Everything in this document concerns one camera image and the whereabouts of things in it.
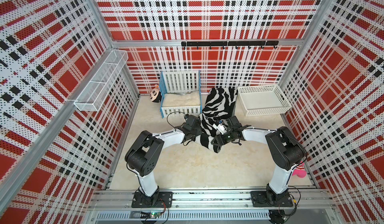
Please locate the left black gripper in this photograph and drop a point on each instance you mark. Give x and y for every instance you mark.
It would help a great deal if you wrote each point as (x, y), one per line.
(199, 131)

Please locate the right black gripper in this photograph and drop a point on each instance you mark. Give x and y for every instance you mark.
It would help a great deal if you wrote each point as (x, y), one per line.
(219, 139)

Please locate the grey zebra plush pillowcase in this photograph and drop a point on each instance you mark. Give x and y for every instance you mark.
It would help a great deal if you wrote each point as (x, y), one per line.
(220, 105)

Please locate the white plastic basket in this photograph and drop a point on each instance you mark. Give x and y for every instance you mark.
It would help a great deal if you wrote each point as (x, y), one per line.
(263, 100)

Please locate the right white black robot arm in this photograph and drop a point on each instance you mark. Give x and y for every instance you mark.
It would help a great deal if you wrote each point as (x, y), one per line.
(286, 151)

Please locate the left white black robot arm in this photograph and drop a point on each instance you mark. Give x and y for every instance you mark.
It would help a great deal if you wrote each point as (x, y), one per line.
(144, 153)

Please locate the blue white toy crib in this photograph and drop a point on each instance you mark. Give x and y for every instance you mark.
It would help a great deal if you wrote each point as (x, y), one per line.
(181, 93)

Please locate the panda plush toy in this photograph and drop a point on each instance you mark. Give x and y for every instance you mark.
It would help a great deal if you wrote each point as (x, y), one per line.
(156, 95)

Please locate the white pink plush doll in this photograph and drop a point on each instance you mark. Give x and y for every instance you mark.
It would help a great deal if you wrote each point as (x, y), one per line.
(299, 171)

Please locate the green circuit board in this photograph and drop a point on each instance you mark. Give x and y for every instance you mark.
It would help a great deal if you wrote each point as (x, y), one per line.
(151, 215)

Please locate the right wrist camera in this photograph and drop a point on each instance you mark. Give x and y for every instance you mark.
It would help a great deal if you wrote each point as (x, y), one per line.
(220, 126)

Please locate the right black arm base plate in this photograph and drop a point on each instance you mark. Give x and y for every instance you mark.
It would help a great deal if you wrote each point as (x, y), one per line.
(270, 199)

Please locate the black hook rail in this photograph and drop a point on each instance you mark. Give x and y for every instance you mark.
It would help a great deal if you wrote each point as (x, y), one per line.
(229, 43)

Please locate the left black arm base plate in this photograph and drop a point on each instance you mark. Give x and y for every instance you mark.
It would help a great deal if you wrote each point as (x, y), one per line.
(157, 200)

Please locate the white wire mesh shelf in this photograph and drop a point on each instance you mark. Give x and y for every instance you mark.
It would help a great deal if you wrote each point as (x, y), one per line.
(107, 71)

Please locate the aluminium mounting rail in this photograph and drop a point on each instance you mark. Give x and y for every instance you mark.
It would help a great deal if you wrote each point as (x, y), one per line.
(204, 206)

